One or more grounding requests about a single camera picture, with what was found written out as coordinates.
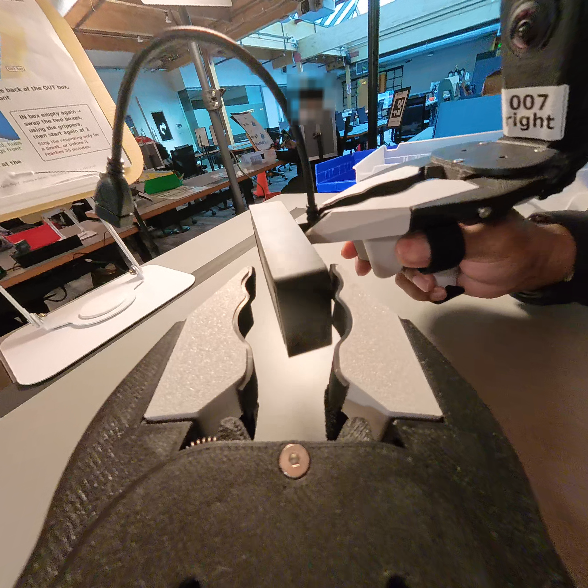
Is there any red flat box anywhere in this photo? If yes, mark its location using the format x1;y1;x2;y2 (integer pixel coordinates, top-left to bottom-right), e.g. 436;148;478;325
7;226;62;251

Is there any black silver USB hub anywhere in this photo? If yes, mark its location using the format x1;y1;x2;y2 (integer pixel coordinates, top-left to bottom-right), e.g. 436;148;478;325
249;201;334;358

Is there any blue plastic bin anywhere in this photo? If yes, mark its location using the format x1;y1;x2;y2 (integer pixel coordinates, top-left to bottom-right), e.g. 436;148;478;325
315;147;391;194

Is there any long wooden workbench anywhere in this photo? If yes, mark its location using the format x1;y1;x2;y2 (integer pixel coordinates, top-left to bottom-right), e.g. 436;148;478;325
138;158;285;217

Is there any clear plastic bin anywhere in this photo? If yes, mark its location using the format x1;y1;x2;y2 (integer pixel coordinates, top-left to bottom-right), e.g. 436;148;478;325
354;131;588;217

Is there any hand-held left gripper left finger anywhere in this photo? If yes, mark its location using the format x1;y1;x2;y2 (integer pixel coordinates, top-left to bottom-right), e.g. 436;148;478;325
144;266;258;437

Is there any grey monitor on stand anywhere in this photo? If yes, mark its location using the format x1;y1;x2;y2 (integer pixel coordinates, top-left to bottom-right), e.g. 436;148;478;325
301;120;339;160

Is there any white poster board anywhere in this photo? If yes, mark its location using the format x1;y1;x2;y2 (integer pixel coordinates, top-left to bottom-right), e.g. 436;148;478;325
230;111;273;150

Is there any person's right hand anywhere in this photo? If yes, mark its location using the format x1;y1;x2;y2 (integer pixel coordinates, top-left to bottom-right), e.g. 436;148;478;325
341;213;577;304

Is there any grey metal pole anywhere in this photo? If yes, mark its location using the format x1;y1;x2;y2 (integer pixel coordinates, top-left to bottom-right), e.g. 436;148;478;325
177;7;249;216

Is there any short black USB cable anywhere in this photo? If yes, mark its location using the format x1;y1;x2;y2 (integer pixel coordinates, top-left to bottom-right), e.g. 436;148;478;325
94;25;321;229

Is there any black white tag board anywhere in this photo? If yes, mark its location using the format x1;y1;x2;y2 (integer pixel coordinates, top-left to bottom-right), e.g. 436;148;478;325
387;86;411;128

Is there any green bin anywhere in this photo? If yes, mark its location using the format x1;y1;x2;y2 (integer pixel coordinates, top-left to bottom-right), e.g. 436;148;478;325
144;173;183;194

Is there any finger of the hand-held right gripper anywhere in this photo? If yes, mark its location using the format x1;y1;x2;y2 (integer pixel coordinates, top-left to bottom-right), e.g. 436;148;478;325
322;165;426;213
304;178;479;244

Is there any white monitor stand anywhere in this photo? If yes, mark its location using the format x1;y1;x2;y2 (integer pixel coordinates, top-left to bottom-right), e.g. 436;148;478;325
0;209;196;386

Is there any person's right forearm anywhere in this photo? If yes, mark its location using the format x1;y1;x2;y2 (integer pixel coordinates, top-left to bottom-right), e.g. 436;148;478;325
512;210;588;306

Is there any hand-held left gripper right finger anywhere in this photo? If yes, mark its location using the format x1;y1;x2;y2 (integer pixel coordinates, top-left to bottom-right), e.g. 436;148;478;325
325;264;444;442

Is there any black metal pole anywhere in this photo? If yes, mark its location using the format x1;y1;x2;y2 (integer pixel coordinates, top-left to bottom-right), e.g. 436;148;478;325
367;0;381;150

